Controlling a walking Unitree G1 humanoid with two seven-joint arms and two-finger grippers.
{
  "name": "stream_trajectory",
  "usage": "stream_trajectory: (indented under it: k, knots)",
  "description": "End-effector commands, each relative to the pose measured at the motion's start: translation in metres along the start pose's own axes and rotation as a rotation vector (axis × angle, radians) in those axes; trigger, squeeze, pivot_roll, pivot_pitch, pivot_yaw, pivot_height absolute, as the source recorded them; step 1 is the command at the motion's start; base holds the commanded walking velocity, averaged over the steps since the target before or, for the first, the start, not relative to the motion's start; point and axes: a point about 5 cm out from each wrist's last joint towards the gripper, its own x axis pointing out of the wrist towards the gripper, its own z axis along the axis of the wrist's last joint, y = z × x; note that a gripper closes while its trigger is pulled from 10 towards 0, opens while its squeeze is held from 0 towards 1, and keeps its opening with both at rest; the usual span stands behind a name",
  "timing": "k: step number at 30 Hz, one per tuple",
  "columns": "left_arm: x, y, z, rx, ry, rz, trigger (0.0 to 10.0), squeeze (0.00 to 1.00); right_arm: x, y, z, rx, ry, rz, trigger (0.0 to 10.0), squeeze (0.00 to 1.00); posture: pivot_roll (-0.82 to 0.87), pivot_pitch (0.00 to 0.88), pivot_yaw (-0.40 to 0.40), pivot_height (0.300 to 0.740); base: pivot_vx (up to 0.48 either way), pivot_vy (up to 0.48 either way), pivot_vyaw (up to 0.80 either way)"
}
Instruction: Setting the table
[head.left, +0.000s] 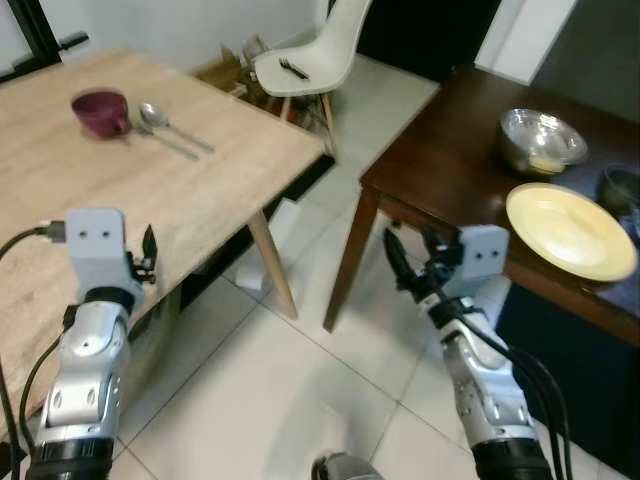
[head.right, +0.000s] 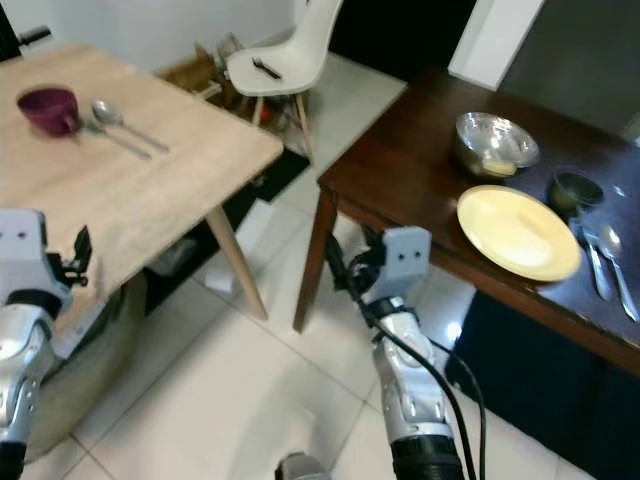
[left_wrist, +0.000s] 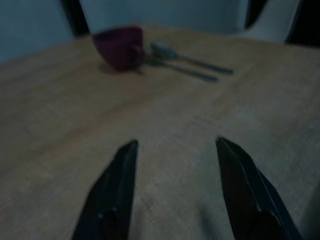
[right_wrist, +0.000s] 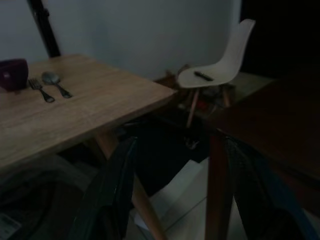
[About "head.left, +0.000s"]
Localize purple cup with handle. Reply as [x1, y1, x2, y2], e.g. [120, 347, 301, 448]
[71, 89, 132, 139]

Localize light wooden table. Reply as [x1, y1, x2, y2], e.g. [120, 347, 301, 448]
[0, 45, 326, 441]

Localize beige round chair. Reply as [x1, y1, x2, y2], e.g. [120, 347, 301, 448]
[120, 285, 186, 411]

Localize dark brown wooden table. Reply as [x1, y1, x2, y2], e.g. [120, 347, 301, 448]
[322, 65, 640, 346]

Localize slim silver metal cutlery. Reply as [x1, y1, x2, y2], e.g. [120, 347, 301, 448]
[133, 122, 199, 161]

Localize dark green cup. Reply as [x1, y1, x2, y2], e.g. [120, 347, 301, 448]
[597, 165, 640, 216]

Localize silver metal spoon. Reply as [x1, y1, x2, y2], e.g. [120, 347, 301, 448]
[139, 102, 216, 154]

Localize pale yellow plate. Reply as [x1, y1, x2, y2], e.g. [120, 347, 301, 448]
[505, 183, 638, 283]

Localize stainless steel bowl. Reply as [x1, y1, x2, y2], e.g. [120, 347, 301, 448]
[499, 108, 589, 178]

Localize dark blue cabinet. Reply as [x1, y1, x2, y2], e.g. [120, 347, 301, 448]
[495, 280, 640, 480]

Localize wooden rack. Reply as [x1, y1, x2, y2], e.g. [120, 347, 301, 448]
[195, 35, 271, 106]

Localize grey robot leg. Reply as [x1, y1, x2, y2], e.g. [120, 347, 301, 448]
[312, 452, 386, 480]

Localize white plastic chair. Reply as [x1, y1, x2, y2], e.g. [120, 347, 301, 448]
[252, 0, 373, 161]

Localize black fork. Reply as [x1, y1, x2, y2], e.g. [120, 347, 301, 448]
[279, 58, 310, 81]

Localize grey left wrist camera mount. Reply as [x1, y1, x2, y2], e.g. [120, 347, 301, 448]
[65, 208, 131, 293]

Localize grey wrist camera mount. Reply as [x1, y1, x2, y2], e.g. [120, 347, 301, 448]
[457, 225, 512, 283]
[65, 208, 131, 293]

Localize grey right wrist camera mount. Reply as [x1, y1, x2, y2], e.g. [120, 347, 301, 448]
[457, 225, 512, 283]

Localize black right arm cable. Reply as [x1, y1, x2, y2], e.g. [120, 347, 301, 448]
[432, 290, 573, 480]

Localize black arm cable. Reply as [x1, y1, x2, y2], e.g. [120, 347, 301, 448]
[432, 290, 573, 480]
[0, 224, 69, 263]

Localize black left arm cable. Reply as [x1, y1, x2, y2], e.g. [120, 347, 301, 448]
[0, 224, 69, 263]

